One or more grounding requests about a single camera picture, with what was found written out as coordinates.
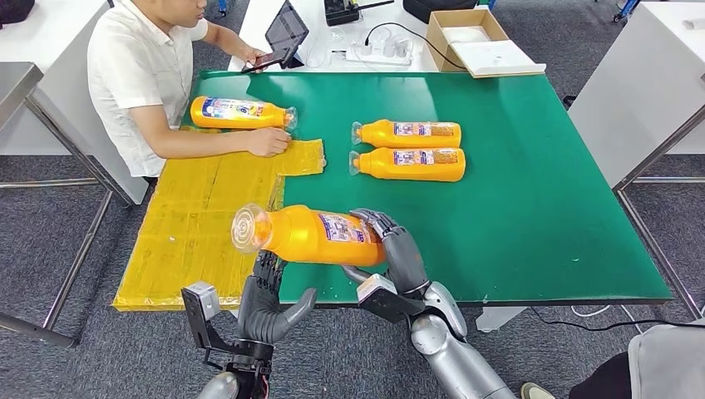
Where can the black bag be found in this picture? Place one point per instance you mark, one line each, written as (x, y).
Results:
(435, 8)
(14, 8)

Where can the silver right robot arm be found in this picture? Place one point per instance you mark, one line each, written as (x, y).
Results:
(451, 352)

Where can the green table mat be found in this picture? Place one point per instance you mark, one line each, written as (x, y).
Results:
(540, 176)

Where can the steel table frame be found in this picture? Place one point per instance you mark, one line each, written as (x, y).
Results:
(661, 148)

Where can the yellow taped cardboard sheet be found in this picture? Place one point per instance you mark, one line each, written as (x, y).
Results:
(193, 231)

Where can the blue wheeled cart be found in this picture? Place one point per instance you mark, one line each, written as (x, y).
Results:
(625, 8)

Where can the white power strip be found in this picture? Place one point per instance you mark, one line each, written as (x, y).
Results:
(380, 58)

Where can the brown cardboard box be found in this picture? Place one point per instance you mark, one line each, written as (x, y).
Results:
(438, 45)

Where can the dark smartphone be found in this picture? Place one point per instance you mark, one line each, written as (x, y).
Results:
(264, 60)

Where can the black tablet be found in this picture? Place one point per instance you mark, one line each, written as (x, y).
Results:
(287, 30)

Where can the orange detergent bottle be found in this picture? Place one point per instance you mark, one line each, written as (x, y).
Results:
(383, 166)
(237, 113)
(303, 237)
(383, 135)

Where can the steel table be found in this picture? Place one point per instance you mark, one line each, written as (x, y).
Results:
(16, 82)

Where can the white cabinet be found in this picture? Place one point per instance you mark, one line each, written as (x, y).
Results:
(644, 77)
(44, 49)

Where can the black radio device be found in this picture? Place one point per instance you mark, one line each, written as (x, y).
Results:
(340, 11)

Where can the white paper roll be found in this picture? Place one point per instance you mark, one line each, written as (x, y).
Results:
(694, 25)

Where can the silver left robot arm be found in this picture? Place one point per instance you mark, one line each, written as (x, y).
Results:
(220, 388)

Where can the white desk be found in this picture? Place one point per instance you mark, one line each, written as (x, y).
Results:
(325, 16)

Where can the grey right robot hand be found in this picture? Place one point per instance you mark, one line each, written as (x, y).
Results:
(405, 264)

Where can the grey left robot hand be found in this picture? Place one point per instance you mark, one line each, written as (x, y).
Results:
(259, 314)

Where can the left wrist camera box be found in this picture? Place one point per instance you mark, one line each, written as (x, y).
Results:
(201, 300)

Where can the white box lid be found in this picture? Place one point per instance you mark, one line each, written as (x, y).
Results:
(498, 58)

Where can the white table foot plate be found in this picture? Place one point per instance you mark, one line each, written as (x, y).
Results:
(495, 320)

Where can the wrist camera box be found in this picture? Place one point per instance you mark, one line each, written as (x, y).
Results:
(385, 300)
(201, 300)

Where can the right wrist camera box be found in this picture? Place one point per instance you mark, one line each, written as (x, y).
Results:
(385, 300)

